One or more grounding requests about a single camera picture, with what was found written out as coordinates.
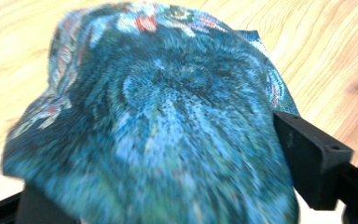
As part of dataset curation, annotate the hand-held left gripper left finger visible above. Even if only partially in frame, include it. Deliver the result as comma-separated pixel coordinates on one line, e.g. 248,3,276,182
15,182,82,224

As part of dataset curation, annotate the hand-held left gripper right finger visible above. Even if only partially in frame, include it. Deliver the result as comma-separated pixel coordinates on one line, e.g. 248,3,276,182
272,110,354,212

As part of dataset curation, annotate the teal floral shirt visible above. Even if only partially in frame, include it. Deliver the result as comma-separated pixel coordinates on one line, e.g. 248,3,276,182
0,1,301,224

